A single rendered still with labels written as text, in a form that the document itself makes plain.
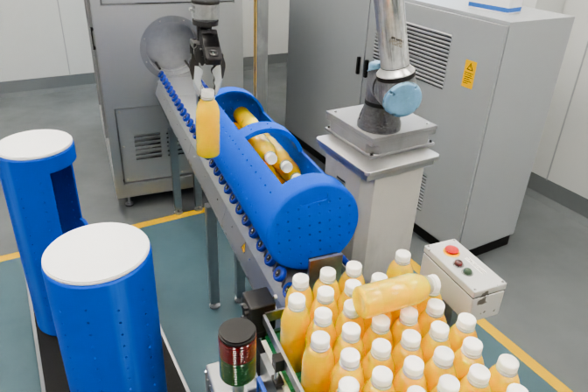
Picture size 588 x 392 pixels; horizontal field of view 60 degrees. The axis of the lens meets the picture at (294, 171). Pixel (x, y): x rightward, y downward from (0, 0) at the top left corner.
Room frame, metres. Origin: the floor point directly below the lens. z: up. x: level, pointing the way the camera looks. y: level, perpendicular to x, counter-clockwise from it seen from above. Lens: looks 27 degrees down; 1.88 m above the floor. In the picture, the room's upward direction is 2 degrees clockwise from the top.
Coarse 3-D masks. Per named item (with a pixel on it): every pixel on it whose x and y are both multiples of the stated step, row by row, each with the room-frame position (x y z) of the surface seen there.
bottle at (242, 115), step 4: (236, 108) 1.98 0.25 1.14; (240, 108) 1.97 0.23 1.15; (244, 108) 1.97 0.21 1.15; (236, 112) 1.96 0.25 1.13; (240, 112) 1.94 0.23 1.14; (244, 112) 1.93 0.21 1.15; (248, 112) 1.93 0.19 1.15; (236, 116) 1.94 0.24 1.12; (240, 116) 1.91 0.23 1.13; (244, 116) 1.89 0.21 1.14; (248, 116) 1.88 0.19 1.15; (252, 116) 1.88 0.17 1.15; (236, 120) 1.93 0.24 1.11; (240, 120) 1.89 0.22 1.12; (244, 120) 1.87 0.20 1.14; (248, 120) 1.86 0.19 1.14; (252, 120) 1.85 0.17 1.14; (256, 120) 1.87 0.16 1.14; (240, 124) 1.89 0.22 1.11; (244, 124) 1.85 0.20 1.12
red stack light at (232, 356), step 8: (224, 344) 0.60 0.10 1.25; (248, 344) 0.60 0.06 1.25; (224, 352) 0.60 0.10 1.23; (232, 352) 0.59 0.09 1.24; (240, 352) 0.59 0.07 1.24; (248, 352) 0.60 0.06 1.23; (224, 360) 0.60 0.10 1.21; (232, 360) 0.59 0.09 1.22; (240, 360) 0.59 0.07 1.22; (248, 360) 0.60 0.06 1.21
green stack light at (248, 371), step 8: (224, 368) 0.60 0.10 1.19; (232, 368) 0.59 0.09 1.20; (240, 368) 0.59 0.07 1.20; (248, 368) 0.60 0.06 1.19; (224, 376) 0.60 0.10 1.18; (232, 376) 0.59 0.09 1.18; (240, 376) 0.59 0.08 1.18; (248, 376) 0.60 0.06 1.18; (232, 384) 0.59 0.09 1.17; (240, 384) 0.59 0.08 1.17
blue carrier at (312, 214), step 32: (224, 96) 1.97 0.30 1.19; (224, 128) 1.65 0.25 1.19; (256, 128) 1.56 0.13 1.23; (224, 160) 1.53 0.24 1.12; (256, 160) 1.38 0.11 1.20; (256, 192) 1.26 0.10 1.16; (288, 192) 1.17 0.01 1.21; (320, 192) 1.19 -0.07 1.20; (256, 224) 1.21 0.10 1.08; (288, 224) 1.15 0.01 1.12; (320, 224) 1.19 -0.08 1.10; (352, 224) 1.23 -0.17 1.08; (288, 256) 1.16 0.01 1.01
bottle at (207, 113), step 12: (204, 108) 1.36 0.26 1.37; (216, 108) 1.38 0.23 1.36; (204, 120) 1.36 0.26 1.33; (216, 120) 1.37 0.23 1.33; (204, 132) 1.36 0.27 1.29; (216, 132) 1.37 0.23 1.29; (204, 144) 1.36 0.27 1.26; (216, 144) 1.37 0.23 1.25; (204, 156) 1.36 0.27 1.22; (216, 156) 1.37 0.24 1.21
